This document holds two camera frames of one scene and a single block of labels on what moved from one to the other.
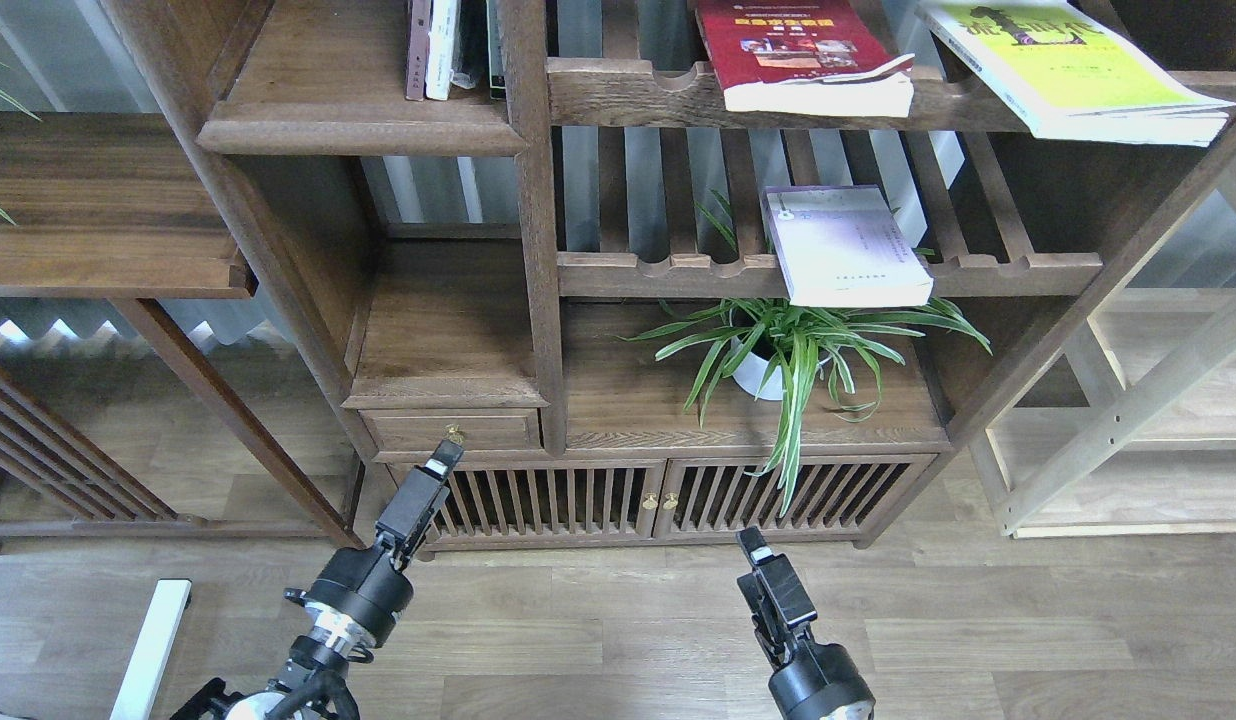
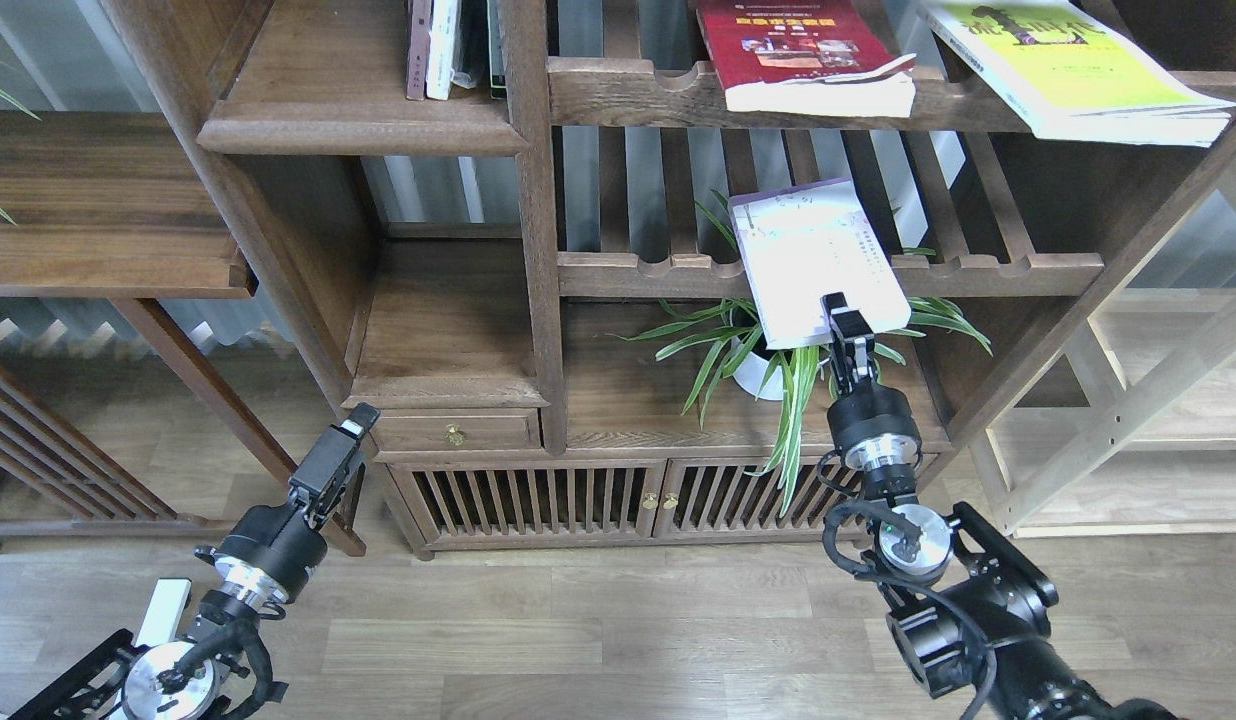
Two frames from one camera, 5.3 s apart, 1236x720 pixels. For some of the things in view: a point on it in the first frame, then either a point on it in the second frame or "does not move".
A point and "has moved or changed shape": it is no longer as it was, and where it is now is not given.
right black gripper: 810,681 -> 873,425
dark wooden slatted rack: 34,437 does not move
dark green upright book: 495,14 does not move
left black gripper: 369,584 -> 276,550
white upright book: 441,49 does not move
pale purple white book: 845,246 has moved or changed shape
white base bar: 137,697 does not move
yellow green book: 1068,78 does not move
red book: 805,57 does not move
